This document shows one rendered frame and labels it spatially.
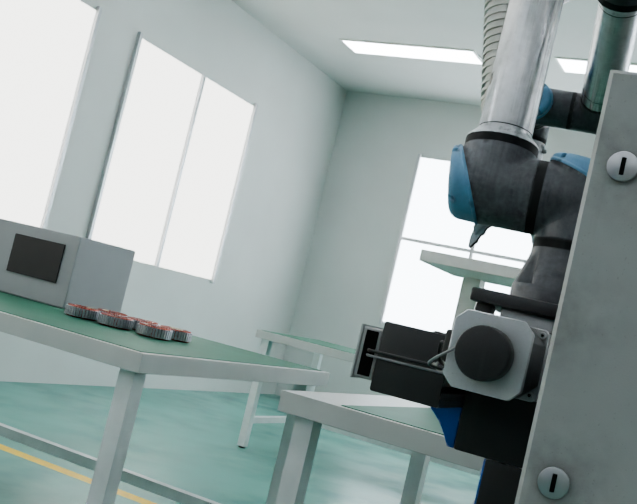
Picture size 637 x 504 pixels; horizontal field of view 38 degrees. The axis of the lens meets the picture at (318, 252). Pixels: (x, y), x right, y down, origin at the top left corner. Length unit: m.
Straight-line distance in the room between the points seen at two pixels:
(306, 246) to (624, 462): 8.90
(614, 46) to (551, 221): 0.42
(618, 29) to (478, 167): 0.40
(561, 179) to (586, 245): 0.56
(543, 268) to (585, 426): 0.57
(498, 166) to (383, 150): 8.23
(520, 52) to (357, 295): 8.02
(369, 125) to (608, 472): 9.01
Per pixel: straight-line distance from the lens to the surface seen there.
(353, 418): 2.14
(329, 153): 9.82
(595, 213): 0.87
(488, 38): 3.46
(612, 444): 0.86
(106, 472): 2.43
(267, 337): 5.86
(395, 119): 9.70
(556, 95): 1.89
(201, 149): 7.84
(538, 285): 1.39
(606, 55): 1.75
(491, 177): 1.43
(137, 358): 2.34
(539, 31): 1.54
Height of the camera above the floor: 0.95
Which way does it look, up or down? 4 degrees up
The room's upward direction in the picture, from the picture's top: 13 degrees clockwise
